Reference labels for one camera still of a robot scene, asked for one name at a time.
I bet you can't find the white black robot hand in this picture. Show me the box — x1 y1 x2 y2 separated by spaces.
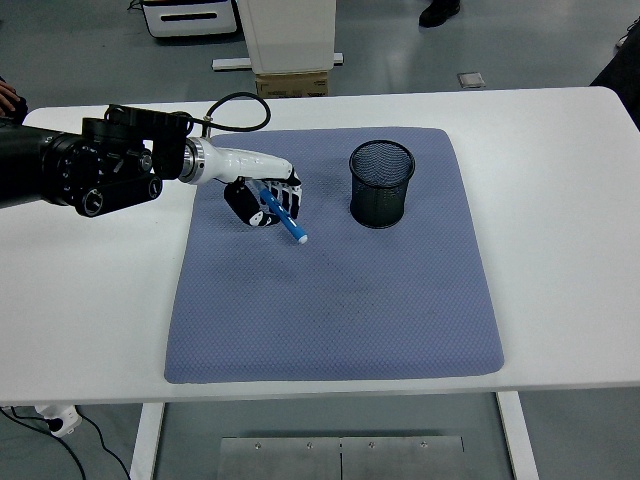
198 141 304 230

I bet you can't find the blue marker pen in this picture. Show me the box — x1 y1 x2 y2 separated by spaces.
257 185 309 246

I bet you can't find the black mesh pen holder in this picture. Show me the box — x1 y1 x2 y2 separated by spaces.
348 139 417 230

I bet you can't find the cardboard box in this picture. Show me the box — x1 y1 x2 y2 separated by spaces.
254 71 331 99

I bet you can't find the white appliance with black slot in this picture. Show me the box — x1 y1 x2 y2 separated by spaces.
140 0 239 39

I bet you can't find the blue-grey textured mat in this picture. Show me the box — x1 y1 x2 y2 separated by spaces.
163 126 505 385

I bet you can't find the grey metal plate with screws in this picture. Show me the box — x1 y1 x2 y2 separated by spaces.
219 436 465 480

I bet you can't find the white table leg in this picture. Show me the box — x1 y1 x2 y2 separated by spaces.
128 402 166 480
495 392 540 480

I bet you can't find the white power strip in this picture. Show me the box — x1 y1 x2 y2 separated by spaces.
34 403 82 439

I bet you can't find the black floor cable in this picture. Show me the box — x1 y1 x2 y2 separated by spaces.
74 414 132 480

